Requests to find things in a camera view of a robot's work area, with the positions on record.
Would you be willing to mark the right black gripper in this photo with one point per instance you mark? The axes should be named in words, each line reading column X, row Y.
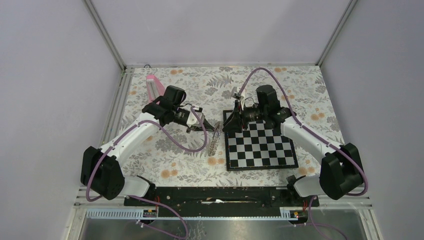
column 238, row 117

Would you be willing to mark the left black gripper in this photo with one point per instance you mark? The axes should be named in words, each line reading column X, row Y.
column 207, row 126

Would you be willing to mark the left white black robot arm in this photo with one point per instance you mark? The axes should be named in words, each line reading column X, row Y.
column 101, row 171

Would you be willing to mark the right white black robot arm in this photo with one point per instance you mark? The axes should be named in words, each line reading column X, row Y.
column 340, row 164

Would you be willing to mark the black white chessboard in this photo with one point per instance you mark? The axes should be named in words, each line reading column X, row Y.
column 258, row 148

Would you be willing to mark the pink metronome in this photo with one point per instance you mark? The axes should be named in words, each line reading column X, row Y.
column 154, row 87

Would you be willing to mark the floral patterned table mat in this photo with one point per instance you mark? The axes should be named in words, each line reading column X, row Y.
column 162, row 162

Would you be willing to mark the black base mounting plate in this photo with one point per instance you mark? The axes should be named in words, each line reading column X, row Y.
column 177, row 198

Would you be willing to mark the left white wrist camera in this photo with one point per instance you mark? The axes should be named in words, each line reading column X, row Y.
column 195, row 118

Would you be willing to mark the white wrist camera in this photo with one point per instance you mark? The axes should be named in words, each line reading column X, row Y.
column 195, row 118
column 239, row 95

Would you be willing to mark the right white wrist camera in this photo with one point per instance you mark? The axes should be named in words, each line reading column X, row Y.
column 239, row 95

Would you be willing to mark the grey slotted cable duct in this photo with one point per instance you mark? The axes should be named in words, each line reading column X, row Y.
column 273, row 213

